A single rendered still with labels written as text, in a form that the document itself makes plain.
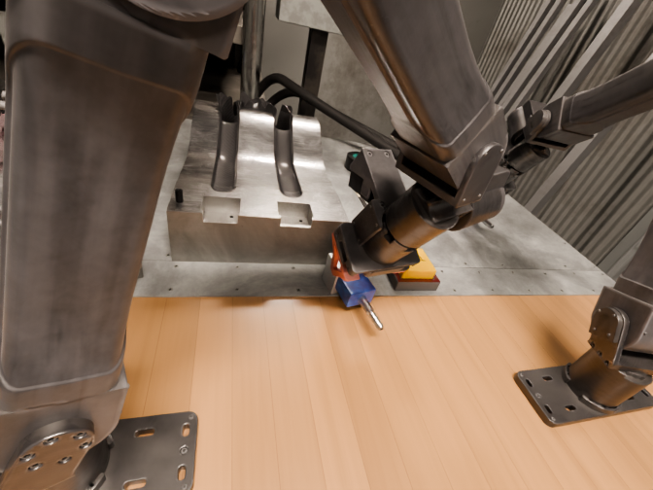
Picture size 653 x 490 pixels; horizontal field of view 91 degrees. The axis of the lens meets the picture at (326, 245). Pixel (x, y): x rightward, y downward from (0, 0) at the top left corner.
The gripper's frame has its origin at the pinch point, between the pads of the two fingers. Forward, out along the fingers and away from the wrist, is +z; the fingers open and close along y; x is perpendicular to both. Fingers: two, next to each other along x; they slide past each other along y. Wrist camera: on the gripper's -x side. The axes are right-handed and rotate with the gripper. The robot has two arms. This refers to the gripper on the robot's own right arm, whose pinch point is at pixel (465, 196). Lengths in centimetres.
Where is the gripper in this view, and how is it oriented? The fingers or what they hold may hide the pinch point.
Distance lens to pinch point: 86.5
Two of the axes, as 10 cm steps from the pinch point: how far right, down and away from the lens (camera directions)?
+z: -3.5, 3.7, 8.6
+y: -9.1, 0.7, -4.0
